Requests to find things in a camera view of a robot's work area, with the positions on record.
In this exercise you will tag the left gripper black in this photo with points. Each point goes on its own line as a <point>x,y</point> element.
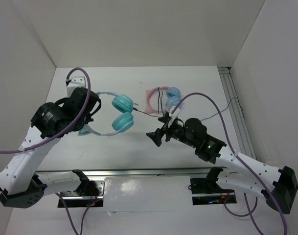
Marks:
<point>88,118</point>

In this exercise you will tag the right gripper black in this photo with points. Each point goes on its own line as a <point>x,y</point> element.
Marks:
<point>156,136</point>

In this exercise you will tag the teal cat-ear headphones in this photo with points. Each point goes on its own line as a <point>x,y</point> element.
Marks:
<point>115,116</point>

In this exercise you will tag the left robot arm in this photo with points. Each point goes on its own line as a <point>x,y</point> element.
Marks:
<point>20,185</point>

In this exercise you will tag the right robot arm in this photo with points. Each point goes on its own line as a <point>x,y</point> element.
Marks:
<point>232,170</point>

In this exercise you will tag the pink blue cat-ear headphones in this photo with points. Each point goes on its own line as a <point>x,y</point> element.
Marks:
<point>167,97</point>

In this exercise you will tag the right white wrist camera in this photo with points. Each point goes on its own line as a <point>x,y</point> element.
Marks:
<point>172,115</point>

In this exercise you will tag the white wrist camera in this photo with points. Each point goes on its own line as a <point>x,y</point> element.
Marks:
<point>172,115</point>
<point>75,82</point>

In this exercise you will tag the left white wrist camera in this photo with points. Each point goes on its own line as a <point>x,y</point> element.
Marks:
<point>75,82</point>

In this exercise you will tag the aluminium front rail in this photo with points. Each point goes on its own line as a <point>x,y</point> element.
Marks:
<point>147,172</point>

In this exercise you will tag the aluminium side rail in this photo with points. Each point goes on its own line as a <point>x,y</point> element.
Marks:
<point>237,112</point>

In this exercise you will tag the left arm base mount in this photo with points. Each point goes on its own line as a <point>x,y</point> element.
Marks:
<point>92,196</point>

